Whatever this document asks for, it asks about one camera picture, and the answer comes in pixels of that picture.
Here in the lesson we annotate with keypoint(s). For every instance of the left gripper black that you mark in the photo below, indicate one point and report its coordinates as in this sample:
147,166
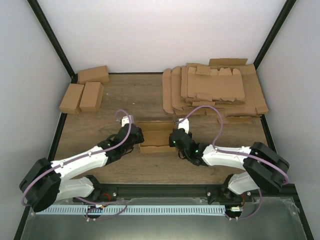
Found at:
140,139

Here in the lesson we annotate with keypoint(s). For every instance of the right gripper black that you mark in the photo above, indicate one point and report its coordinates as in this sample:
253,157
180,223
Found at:
171,144

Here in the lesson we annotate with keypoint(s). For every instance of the cardboard box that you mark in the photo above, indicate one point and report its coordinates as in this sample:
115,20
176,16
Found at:
156,135
71,101
95,74
91,97

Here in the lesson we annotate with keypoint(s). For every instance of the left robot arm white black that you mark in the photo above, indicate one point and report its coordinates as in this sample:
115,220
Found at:
50,181

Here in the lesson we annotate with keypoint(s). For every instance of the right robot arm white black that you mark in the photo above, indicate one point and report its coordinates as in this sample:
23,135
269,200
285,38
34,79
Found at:
263,169

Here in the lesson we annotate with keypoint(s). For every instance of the folded cardboard box back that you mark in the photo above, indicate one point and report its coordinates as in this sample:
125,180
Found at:
95,74

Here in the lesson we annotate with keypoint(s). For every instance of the stack of flat cardboard sheets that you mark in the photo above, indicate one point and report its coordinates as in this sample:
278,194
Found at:
231,85

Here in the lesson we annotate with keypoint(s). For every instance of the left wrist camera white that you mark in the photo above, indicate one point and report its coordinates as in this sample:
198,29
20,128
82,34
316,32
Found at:
127,120

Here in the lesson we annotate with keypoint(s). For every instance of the black aluminium frame rail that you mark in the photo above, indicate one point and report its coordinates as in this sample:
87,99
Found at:
160,190

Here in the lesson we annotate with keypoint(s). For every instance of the light blue slotted cable duct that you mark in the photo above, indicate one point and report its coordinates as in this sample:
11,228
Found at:
137,210

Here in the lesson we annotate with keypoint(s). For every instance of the left black corner post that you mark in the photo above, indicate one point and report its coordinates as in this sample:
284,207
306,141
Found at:
42,19

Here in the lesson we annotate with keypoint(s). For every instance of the black corner post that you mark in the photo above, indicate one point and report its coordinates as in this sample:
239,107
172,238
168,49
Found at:
280,20
42,19

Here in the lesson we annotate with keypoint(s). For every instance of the right black corner post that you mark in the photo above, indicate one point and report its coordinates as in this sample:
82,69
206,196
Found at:
280,20

